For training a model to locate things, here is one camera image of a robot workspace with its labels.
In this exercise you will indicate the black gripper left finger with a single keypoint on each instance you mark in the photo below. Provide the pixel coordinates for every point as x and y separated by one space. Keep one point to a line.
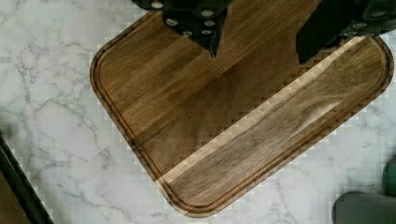
200 20

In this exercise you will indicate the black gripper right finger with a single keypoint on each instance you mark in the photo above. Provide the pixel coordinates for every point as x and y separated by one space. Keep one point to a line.
335 20

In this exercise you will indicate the wooden cutting board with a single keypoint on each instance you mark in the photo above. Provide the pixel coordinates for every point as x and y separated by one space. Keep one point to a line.
209 128

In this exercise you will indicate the grey canister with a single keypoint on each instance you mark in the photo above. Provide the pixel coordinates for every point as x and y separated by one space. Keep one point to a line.
357 207

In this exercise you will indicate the black table edge rail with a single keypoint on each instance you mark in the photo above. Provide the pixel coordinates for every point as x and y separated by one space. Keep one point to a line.
28 199

